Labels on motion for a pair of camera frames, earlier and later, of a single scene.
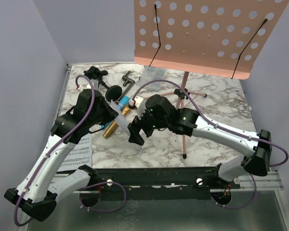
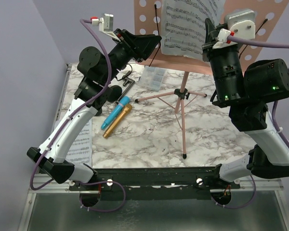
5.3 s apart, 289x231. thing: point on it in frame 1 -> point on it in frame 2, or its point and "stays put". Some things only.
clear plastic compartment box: [149, 73] stays put
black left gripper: [109, 110] -> [129, 45]
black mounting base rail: [162, 183] stays put
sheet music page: [80, 154] stays put
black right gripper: [135, 134] -> [220, 50]
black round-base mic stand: [112, 93] stays put
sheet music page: [120, 119] -> [183, 25]
